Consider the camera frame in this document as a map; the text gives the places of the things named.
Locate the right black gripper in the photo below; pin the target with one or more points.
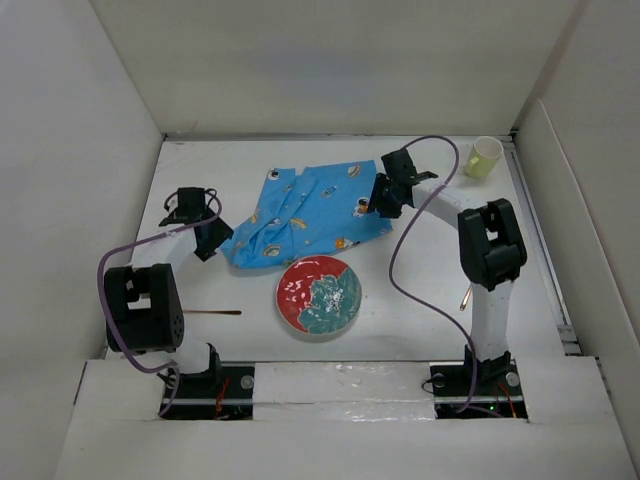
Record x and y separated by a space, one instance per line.
387 211

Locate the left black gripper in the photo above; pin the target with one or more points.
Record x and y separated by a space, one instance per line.
220 234

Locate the blue space-print cloth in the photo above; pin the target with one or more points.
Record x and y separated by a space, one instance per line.
320 211

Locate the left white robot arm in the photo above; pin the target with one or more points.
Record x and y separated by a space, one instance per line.
139 295

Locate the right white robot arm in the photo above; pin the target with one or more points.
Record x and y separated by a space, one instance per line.
491 249

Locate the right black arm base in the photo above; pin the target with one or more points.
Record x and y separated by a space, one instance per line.
500 397

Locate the copper fork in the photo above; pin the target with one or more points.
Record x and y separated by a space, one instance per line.
212 312

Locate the pale yellow mug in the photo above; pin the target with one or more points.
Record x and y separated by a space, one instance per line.
484 155

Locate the red and teal plate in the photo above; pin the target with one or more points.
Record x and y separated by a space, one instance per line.
319 297

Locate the copper spoon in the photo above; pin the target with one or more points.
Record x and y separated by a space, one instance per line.
465 301

